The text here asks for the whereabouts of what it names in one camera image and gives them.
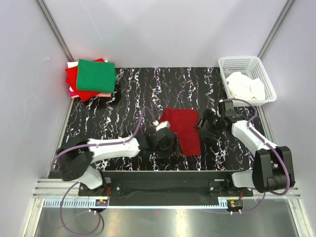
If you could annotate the dark red t-shirt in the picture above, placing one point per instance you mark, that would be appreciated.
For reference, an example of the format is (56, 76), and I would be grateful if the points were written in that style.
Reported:
(182, 122)

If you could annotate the aluminium frame post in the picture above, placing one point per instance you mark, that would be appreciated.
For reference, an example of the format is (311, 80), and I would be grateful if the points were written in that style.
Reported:
(275, 28)
(54, 29)

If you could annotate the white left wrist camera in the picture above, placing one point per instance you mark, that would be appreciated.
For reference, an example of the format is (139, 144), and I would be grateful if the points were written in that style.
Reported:
(160, 125)

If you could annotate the aluminium frame post left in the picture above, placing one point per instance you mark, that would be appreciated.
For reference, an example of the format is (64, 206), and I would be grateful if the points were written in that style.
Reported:
(54, 29)

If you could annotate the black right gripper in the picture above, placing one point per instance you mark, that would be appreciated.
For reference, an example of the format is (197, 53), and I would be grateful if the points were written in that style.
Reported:
(205, 123)

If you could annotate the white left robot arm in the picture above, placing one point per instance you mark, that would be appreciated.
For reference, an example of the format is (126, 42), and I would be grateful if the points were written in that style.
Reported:
(75, 162)

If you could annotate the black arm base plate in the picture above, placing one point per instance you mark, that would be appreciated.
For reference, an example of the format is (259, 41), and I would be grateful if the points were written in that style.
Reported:
(166, 188)

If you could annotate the aluminium frame post right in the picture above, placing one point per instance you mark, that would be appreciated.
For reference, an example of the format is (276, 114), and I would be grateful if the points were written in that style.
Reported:
(275, 28)

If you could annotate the white plastic basket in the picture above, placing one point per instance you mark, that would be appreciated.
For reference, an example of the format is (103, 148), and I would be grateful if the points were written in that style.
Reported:
(252, 67)

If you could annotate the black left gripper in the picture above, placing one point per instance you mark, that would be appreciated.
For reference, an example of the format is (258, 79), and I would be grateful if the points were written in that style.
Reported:
(176, 143)

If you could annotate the white crumpled t-shirt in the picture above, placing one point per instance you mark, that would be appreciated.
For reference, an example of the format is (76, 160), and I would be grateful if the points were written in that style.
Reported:
(243, 87)

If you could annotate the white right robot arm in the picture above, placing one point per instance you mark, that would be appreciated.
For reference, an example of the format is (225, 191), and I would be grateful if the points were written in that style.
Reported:
(272, 170)

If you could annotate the red folded t-shirt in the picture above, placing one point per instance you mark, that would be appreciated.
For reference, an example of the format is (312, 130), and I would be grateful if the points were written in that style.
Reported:
(71, 80)

